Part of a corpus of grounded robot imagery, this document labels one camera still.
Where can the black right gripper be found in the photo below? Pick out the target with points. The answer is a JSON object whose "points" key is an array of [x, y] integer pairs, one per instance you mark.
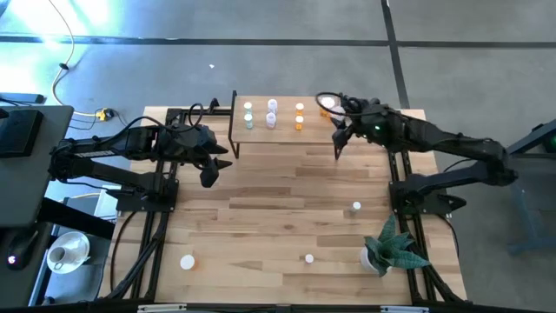
{"points": [[369, 124]]}

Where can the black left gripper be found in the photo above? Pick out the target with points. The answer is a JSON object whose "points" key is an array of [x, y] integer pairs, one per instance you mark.
{"points": [[204, 145]]}

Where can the small orange pill bottle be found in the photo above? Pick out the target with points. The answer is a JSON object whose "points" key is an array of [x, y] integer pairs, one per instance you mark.
{"points": [[309, 258], [299, 108], [299, 122]]}

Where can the clear pill bottle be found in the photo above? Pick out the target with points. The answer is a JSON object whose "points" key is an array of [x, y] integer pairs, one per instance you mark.
{"points": [[272, 105], [270, 120]]}

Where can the small white vial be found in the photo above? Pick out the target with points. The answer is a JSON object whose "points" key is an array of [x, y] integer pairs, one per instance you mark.
{"points": [[355, 206]]}

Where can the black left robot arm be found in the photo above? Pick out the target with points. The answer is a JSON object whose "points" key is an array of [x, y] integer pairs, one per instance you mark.
{"points": [[108, 150]]}

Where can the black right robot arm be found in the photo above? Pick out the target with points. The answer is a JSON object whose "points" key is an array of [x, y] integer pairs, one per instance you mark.
{"points": [[456, 143]]}

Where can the yellow power plug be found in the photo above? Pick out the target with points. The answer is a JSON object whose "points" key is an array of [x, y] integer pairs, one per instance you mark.
{"points": [[103, 115]]}

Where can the white power box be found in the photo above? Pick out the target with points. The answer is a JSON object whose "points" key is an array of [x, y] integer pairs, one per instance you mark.
{"points": [[104, 208]]}

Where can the green plant in white pot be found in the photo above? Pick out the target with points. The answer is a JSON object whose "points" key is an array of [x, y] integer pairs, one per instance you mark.
{"points": [[391, 252]]}

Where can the black desk beam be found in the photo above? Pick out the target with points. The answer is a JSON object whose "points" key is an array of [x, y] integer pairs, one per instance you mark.
{"points": [[74, 219]]}

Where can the silver table clamp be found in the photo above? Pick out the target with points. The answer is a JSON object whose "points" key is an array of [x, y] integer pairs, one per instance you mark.
{"points": [[161, 308], [404, 309]]}

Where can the white cup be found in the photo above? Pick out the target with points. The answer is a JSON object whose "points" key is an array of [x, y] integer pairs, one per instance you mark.
{"points": [[58, 255]]}

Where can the blue-grey metal cart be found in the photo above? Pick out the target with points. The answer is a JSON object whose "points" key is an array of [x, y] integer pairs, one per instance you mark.
{"points": [[517, 217]]}

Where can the dark grey side desk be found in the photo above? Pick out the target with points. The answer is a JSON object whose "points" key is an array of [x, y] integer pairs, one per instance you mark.
{"points": [[26, 195]]}

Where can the black flat desk device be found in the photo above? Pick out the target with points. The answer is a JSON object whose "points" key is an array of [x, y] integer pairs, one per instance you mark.
{"points": [[19, 135]]}

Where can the green round object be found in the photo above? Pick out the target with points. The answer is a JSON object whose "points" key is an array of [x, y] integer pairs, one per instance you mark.
{"points": [[551, 143]]}

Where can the black slim desk device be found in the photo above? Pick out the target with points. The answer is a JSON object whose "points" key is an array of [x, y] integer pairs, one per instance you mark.
{"points": [[21, 98]]}

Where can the black computer mouse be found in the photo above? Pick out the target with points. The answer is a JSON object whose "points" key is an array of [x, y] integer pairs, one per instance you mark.
{"points": [[19, 252]]}

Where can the black frame clamp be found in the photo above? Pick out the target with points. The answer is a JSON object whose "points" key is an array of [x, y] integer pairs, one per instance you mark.
{"points": [[213, 104]]}

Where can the black metal rig frame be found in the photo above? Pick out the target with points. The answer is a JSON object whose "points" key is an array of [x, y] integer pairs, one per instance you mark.
{"points": [[172, 115]]}

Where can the wooden shelf with black frame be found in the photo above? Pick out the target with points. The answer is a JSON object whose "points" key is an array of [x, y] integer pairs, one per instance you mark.
{"points": [[282, 135]]}

